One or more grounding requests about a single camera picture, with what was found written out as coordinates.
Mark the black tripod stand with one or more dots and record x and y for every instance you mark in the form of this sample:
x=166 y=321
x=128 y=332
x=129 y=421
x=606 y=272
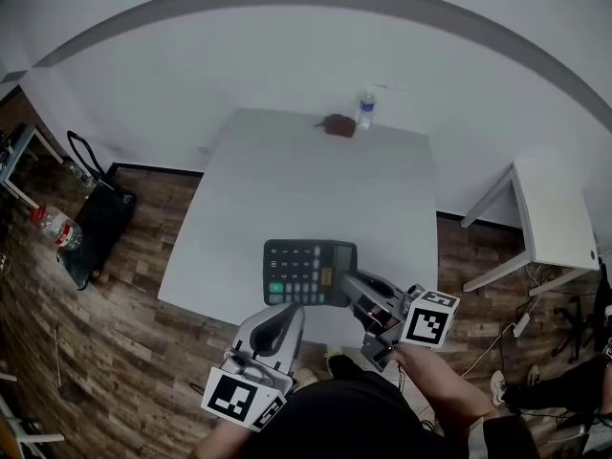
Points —
x=576 y=325

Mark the grey metal-legged table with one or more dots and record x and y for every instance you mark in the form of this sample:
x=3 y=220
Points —
x=19 y=158

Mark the brown leather pouch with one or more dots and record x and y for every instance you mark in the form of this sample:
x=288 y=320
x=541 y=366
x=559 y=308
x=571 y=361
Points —
x=340 y=126

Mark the white side table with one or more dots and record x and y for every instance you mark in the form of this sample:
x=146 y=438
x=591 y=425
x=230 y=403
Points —
x=557 y=218

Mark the black platform trolley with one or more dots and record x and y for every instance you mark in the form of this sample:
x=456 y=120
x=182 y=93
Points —
x=102 y=223

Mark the white power strip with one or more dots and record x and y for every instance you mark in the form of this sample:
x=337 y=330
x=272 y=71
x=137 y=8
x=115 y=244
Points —
x=521 y=324

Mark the small clear bottle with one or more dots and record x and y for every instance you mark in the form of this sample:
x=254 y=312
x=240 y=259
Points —
x=81 y=175

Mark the plastic bottle red label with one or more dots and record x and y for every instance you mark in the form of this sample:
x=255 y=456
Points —
x=59 y=230

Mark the white metal frame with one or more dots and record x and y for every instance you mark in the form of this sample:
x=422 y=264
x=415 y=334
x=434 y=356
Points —
x=28 y=435

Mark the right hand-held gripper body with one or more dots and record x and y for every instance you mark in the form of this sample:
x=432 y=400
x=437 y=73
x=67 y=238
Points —
x=423 y=323

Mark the black calculator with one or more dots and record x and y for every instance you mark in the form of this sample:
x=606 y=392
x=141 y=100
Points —
x=291 y=268

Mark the person's right forearm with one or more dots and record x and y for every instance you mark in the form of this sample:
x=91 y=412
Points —
x=440 y=380

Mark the clear water bottle blue label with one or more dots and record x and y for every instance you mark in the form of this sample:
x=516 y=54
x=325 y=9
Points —
x=366 y=110

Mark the person's light shoe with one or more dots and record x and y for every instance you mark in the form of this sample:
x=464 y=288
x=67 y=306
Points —
x=306 y=378
x=333 y=351

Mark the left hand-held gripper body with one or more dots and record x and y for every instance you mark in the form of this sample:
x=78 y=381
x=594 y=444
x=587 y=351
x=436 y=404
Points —
x=239 y=390

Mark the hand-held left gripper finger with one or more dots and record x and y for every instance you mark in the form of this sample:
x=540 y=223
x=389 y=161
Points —
x=248 y=325
x=296 y=333

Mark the person's left forearm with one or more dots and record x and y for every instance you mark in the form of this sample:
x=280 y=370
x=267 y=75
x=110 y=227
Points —
x=212 y=445

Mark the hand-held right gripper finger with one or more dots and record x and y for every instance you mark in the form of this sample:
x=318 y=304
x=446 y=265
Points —
x=348 y=286

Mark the person's black clothed torso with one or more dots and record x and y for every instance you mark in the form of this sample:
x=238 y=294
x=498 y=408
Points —
x=358 y=423

